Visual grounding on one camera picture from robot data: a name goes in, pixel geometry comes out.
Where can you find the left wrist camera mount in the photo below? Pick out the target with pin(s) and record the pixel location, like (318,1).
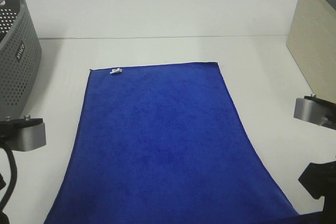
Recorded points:
(23,135)

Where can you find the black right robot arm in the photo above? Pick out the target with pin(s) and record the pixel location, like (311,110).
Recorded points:
(319,181)

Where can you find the beige storage box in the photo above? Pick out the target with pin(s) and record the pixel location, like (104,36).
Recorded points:
(311,42)

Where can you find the grey perforated plastic basket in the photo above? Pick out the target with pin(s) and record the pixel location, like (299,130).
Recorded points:
(20,57)

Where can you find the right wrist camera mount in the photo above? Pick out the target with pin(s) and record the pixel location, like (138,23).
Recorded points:
(315,110)

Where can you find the blue microfibre towel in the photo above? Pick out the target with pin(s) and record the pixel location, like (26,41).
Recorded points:
(165,144)

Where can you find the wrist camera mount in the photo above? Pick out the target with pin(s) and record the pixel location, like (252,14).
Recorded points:
(315,110)
(23,135)

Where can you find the white towel label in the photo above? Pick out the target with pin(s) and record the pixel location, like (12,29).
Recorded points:
(116,71)

